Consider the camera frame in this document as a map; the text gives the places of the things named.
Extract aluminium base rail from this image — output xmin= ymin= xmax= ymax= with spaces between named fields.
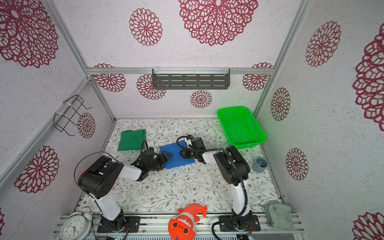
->
xmin=86 ymin=213 xmax=305 ymax=240

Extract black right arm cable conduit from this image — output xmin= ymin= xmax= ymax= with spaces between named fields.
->
xmin=175 ymin=134 xmax=249 ymax=240

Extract white alarm clock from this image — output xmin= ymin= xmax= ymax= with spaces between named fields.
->
xmin=60 ymin=212 xmax=93 ymax=240

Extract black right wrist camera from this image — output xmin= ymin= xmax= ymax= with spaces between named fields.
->
xmin=186 ymin=138 xmax=206 ymax=150

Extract blue tank top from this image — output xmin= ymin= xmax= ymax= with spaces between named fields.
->
xmin=160 ymin=143 xmax=195 ymax=170

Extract teal green cup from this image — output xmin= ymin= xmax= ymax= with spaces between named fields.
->
xmin=252 ymin=158 xmax=268 ymax=173

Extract black wire wall rack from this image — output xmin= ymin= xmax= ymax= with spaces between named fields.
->
xmin=53 ymin=95 xmax=91 ymax=137

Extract red fish plush toy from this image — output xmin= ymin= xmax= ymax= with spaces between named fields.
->
xmin=168 ymin=204 xmax=208 ymax=240

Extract green tank top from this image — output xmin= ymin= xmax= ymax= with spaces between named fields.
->
xmin=118 ymin=130 xmax=146 ymax=151

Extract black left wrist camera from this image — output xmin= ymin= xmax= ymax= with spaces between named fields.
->
xmin=140 ymin=148 xmax=156 ymax=166

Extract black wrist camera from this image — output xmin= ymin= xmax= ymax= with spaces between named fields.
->
xmin=140 ymin=148 xmax=156 ymax=166
xmin=186 ymin=138 xmax=206 ymax=150

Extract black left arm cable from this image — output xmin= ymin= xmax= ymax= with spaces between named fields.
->
xmin=73 ymin=139 xmax=149 ymax=240

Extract dark grey wall shelf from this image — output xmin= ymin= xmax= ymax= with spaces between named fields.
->
xmin=152 ymin=69 xmax=231 ymax=90

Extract bright green plastic basket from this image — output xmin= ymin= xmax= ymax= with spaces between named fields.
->
xmin=217 ymin=106 xmax=267 ymax=150

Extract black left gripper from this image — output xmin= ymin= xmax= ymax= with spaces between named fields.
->
xmin=148 ymin=152 xmax=173 ymax=173

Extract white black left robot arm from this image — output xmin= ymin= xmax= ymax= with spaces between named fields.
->
xmin=75 ymin=149 xmax=173 ymax=231

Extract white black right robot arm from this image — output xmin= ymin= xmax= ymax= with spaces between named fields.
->
xmin=181 ymin=146 xmax=253 ymax=229

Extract light green folded cloth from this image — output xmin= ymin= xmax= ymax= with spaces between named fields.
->
xmin=264 ymin=201 xmax=294 ymax=230

